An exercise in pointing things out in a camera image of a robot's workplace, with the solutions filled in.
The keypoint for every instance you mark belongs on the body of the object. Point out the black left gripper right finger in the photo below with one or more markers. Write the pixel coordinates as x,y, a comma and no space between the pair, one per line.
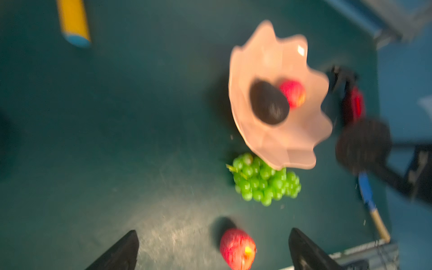
306,255

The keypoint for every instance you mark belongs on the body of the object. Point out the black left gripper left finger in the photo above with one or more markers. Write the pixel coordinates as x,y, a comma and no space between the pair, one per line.
121,256

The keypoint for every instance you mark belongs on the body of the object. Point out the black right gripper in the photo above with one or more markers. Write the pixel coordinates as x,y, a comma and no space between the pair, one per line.
418,177

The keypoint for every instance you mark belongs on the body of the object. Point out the dark fake avocado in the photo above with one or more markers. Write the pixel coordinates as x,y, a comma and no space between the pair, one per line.
363,145
268,103

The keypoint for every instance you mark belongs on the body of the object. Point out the red fake apple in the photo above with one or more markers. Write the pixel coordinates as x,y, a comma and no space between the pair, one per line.
238,249

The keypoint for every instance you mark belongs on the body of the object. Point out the green fake grapes bunch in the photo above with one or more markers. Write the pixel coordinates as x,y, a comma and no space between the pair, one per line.
255,180

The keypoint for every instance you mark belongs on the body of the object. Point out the red fake strawberry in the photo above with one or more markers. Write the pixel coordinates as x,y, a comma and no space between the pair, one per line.
294,92

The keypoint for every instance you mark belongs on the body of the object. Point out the pink wavy fruit bowl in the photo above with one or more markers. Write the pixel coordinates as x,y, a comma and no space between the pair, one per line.
266,57

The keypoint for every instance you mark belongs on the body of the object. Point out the red spray bottle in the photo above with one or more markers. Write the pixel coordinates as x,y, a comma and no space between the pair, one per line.
352,103

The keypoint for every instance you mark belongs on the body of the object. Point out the yellow toy shovel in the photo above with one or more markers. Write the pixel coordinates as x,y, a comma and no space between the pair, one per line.
73,22

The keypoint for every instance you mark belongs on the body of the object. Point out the blue wooden handled brush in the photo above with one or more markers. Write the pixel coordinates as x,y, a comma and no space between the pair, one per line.
367,196

